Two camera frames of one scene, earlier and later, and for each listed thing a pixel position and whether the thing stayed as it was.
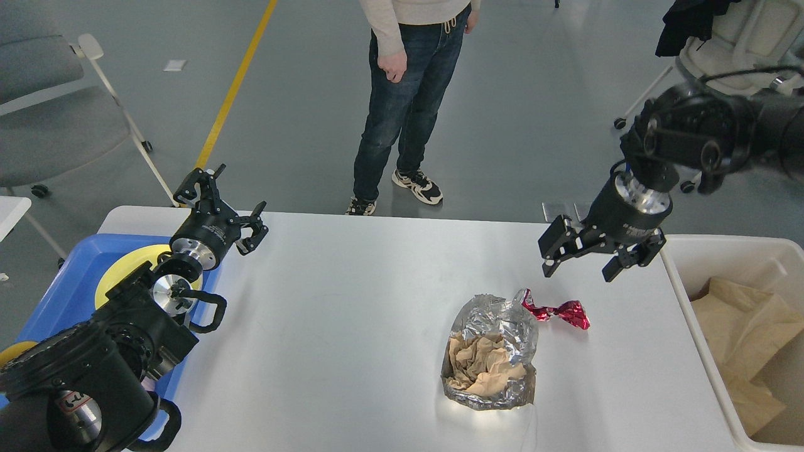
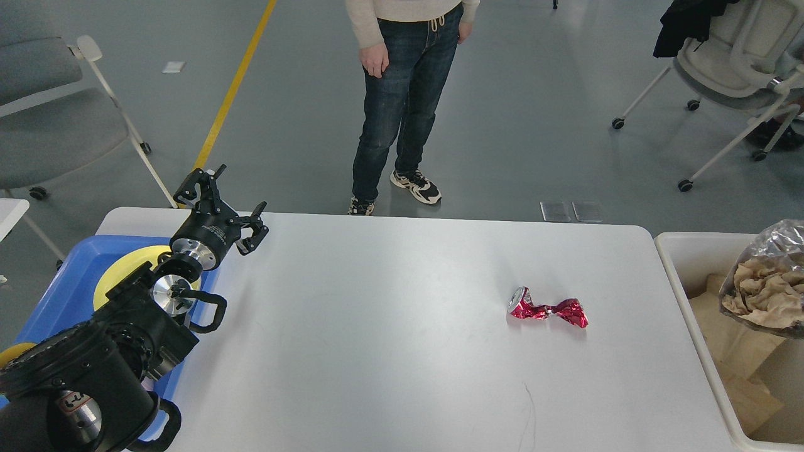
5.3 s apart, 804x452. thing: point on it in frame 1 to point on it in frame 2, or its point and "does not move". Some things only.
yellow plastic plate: (129, 263) does not move
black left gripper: (207, 233) does not move
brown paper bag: (743, 328) does not move
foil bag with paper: (489, 360) to (765, 287)
